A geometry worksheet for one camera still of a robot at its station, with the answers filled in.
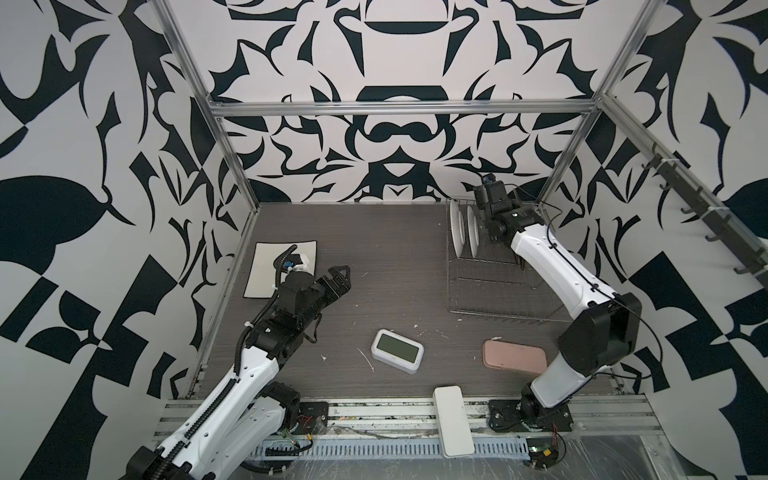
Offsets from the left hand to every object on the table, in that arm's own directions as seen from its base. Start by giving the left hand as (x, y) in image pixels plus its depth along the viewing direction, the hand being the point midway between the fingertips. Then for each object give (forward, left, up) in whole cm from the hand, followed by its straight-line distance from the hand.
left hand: (340, 270), depth 76 cm
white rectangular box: (-32, -26, -16) cm, 44 cm away
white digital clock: (-15, -14, -18) cm, 27 cm away
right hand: (+14, -46, +7) cm, 48 cm away
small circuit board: (-38, -47, -22) cm, 64 cm away
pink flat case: (-16, -43, -20) cm, 50 cm away
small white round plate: (+20, -35, -8) cm, 41 cm away
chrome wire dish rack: (+6, -46, -20) cm, 51 cm away
